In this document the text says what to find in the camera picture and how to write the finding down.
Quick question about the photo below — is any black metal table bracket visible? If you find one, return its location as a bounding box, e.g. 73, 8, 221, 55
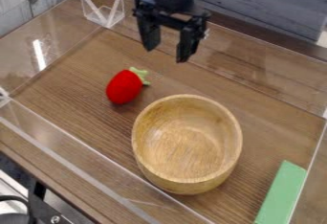
29, 181, 74, 224

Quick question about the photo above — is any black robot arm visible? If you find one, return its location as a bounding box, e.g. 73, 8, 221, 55
134, 0, 212, 63

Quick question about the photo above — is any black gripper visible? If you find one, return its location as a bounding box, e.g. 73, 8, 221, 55
134, 0, 212, 63

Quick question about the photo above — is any wooden bowl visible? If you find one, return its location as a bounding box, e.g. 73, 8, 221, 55
133, 94, 244, 195

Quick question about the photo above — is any black cable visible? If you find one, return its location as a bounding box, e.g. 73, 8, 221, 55
0, 195, 37, 224

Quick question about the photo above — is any green rectangular block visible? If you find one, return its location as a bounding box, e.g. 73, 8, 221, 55
253, 161, 308, 224

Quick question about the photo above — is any clear acrylic front panel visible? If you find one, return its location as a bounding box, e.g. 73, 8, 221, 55
0, 91, 214, 224

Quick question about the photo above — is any clear acrylic corner bracket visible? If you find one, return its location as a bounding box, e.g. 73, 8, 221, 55
81, 0, 126, 29

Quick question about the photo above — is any red plush strawberry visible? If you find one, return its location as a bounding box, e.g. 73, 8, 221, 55
106, 67, 150, 104

